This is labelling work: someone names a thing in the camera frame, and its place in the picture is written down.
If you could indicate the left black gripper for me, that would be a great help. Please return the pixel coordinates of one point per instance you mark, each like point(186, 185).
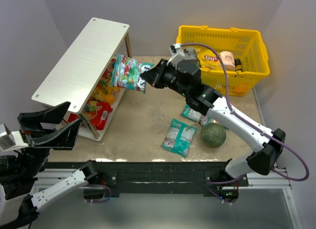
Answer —
point(27, 130)

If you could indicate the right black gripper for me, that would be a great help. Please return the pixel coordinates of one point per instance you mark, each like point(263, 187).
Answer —
point(160, 74)

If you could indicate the teal Fox's candy bag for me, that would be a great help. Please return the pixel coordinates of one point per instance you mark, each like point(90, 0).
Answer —
point(126, 73)

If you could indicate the red fruit candy bag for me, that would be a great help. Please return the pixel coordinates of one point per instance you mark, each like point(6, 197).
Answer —
point(109, 70)

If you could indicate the orange gummy candy bag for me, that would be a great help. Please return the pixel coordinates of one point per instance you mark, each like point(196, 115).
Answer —
point(104, 92)

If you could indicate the red candy bag with barcode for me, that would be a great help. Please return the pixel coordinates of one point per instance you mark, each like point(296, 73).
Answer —
point(97, 113)

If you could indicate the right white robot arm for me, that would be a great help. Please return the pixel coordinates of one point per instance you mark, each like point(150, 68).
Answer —
point(265, 152)

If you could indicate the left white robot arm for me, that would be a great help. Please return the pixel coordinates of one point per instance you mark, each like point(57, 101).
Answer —
point(20, 204)

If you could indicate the teal mint candy bag rear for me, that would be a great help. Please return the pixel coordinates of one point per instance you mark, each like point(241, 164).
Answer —
point(195, 116)

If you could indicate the teal mint candy bag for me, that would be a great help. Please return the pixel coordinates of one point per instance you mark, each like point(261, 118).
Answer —
point(179, 138)
point(195, 116)

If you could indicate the white two-tier shelf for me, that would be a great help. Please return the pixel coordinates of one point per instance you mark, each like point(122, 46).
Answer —
point(78, 71)

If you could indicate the teal mint candy bag front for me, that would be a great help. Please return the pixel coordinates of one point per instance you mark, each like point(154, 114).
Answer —
point(179, 138)

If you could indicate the grey and teal pouch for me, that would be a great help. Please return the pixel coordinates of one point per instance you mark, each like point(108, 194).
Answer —
point(190, 54)

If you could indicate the yellow Lays chip bag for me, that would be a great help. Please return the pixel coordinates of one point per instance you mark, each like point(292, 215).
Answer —
point(207, 59)

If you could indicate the pink cream jar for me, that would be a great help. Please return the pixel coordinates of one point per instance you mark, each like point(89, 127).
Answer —
point(228, 60)

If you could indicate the green round melon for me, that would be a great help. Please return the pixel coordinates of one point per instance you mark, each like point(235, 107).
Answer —
point(213, 135)

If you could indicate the dark brown small bottle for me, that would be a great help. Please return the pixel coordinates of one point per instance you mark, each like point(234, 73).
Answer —
point(238, 65)

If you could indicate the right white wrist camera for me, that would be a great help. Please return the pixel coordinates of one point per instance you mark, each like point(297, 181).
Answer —
point(177, 54)

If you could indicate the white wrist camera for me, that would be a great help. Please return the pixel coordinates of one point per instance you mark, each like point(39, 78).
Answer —
point(177, 54)
point(10, 141)

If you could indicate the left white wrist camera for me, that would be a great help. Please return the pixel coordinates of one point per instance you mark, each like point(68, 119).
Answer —
point(10, 141)

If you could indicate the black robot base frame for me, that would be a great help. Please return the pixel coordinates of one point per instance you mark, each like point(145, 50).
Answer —
point(162, 178)

